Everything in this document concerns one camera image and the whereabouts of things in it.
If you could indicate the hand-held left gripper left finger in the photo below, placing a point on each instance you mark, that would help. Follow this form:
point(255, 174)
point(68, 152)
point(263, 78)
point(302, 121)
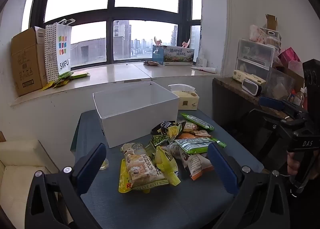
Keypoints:
point(91, 167)

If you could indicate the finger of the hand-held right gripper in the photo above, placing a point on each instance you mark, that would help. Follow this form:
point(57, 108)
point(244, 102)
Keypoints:
point(280, 125)
point(271, 103)

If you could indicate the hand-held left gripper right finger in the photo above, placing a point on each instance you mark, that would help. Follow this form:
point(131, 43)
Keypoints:
point(222, 169)

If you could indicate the long green white snack packet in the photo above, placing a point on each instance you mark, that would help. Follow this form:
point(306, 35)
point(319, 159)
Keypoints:
point(197, 121)
point(197, 144)

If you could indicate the small orange white snack packet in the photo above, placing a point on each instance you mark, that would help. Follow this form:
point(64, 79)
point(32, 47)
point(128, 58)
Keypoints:
point(202, 133)

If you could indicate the round beige snack packet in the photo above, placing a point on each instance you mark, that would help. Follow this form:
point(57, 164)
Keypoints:
point(191, 127)

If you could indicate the white grey snack packet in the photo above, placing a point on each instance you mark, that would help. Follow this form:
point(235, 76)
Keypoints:
point(172, 149)

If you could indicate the white cardboard box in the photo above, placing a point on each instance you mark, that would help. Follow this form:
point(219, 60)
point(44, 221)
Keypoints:
point(137, 121)

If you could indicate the green pea snack packet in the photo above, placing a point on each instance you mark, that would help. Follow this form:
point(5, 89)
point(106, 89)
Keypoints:
point(158, 140)

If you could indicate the person's right hand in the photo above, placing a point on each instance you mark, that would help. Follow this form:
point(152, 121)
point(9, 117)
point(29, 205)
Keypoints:
point(291, 164)

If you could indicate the small clear jar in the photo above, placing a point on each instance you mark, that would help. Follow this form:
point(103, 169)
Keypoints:
point(105, 165)

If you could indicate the clear plastic container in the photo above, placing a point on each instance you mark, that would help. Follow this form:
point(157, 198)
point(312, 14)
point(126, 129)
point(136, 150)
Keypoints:
point(280, 83)

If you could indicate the yellow tissue pack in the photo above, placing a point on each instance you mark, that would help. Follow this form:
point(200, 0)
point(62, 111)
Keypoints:
point(246, 76)

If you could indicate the dark side counter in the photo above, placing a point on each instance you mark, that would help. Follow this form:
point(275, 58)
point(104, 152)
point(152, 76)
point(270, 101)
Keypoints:
point(225, 83)

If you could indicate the pink gift bag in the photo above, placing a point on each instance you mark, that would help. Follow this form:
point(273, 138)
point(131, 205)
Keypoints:
point(288, 55)

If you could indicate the clear plastic drawer unit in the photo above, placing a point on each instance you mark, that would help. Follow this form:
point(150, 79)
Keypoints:
point(255, 55)

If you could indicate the clear box with tape rolls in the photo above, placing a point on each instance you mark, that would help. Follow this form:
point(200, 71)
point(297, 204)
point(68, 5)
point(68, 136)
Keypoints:
point(273, 36)

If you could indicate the pink patterned box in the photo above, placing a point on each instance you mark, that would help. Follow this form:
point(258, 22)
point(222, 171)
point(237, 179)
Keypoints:
point(257, 33)

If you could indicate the white tube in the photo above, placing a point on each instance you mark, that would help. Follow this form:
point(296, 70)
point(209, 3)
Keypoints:
point(203, 69)

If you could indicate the beige tissue box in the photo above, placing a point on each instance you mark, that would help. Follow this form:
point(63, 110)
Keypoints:
point(187, 101)

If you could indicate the small open cardboard box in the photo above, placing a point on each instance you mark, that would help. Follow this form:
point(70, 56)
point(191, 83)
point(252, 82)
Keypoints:
point(271, 22)

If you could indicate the white pump bottle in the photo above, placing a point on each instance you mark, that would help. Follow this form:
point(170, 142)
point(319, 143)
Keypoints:
point(201, 60)

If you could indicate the pile of green yellow packets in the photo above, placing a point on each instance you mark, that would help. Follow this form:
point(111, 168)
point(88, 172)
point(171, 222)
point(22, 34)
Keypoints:
point(66, 78)

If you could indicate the pink figurine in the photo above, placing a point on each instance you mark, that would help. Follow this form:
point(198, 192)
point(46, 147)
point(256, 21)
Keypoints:
point(158, 41)
point(186, 43)

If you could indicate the long printed blue box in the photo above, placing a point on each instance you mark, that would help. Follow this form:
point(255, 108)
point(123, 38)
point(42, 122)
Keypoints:
point(175, 55)

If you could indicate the white bag with coloured squares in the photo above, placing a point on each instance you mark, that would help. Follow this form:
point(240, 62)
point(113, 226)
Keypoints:
point(63, 61)

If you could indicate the brown packet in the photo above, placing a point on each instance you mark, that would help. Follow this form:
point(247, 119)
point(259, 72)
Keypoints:
point(151, 63)

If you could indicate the brown cardboard box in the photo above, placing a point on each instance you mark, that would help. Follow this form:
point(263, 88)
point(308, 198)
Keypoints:
point(27, 63)

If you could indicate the polka dot paper bag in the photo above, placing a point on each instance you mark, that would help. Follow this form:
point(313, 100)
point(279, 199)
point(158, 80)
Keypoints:
point(51, 51)

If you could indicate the black window frame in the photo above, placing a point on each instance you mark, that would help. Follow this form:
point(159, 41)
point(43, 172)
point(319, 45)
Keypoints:
point(110, 16)

